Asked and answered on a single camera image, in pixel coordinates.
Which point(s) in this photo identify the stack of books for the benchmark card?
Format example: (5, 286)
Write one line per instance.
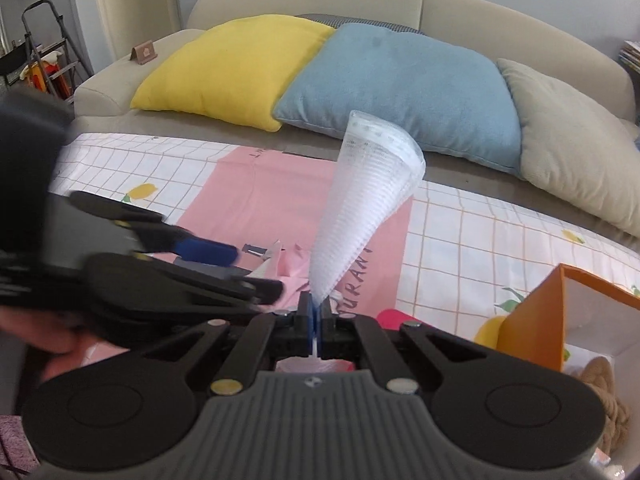
(631, 55)

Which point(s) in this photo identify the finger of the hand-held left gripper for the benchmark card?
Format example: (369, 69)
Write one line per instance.
(250, 291)
(210, 251)

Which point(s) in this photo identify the brown twisted headband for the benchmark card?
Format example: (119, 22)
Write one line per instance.
(605, 395)

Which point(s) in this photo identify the checked fruit print blanket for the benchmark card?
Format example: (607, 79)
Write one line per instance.
(475, 240)

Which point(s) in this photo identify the blue pillow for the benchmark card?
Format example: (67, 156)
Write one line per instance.
(410, 90)

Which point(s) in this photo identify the orange cardboard box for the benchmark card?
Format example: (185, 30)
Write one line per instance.
(530, 330)

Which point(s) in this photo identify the folding step ladder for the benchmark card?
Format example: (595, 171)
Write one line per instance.
(37, 25)

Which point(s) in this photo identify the beige sofa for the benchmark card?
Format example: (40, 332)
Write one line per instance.
(500, 20)

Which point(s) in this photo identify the yellow pillow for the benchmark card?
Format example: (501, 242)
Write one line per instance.
(225, 70)

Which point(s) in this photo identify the small brown card stand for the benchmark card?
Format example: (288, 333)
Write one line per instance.
(145, 52)

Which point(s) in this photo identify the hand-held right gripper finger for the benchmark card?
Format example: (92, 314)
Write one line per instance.
(321, 320)
(309, 320)

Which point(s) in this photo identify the pink printed cloth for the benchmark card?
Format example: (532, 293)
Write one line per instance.
(280, 195)

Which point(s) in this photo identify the person's left hand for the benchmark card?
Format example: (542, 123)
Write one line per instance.
(45, 337)

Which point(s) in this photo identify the grey-beige pillow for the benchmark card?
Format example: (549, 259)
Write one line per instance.
(575, 150)

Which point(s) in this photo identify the dark striped cushion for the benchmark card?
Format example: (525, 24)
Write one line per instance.
(350, 21)

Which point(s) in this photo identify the white mesh cloth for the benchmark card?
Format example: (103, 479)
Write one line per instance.
(370, 195)

